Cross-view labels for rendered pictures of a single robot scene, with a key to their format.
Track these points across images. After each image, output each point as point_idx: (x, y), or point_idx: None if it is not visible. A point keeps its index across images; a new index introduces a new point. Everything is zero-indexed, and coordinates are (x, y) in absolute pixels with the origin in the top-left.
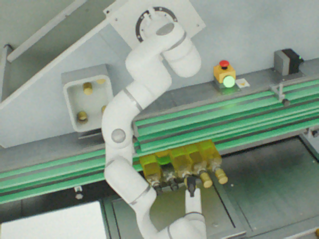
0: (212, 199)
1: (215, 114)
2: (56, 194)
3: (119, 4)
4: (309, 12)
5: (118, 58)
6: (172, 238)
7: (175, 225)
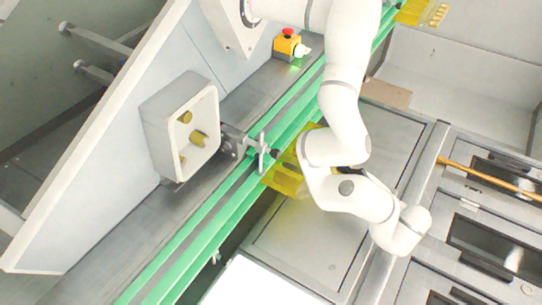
0: None
1: (314, 89)
2: None
3: None
4: None
5: (200, 57)
6: (419, 231)
7: (416, 215)
